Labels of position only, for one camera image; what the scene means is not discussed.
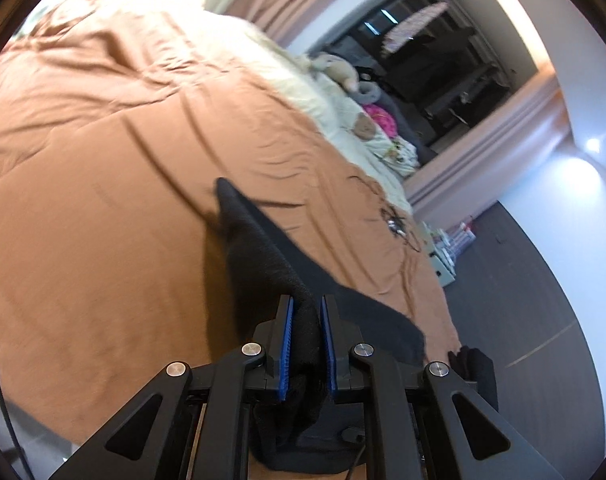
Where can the white patterned cloth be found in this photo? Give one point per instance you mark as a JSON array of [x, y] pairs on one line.
[[399, 156]]

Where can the hanging dark garments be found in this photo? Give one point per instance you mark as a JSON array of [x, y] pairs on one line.
[[473, 95]]

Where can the orange blanket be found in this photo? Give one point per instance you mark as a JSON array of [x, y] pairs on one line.
[[108, 185]]

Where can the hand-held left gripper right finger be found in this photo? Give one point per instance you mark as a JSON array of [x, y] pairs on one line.
[[329, 350]]

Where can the cream duvet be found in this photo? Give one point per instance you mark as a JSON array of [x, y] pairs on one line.
[[293, 85]]

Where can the white nightstand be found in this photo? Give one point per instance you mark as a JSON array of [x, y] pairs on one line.
[[440, 260]]

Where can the bear print pillow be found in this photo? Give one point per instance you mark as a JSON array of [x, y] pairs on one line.
[[365, 129]]

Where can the dark grey pillow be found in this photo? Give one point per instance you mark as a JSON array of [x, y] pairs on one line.
[[413, 130]]

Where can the hanging floral shirt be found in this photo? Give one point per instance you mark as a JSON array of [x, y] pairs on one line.
[[415, 25]]

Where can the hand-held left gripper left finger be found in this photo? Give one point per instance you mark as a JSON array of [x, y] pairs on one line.
[[285, 350]]

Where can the black pants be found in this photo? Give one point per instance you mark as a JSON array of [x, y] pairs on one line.
[[263, 260]]

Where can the pink cloth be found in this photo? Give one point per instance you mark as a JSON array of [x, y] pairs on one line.
[[382, 121]]

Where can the beige plush toy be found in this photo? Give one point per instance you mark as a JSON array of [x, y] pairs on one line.
[[338, 72]]

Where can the hanging black coat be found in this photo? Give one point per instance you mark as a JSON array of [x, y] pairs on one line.
[[433, 65]]

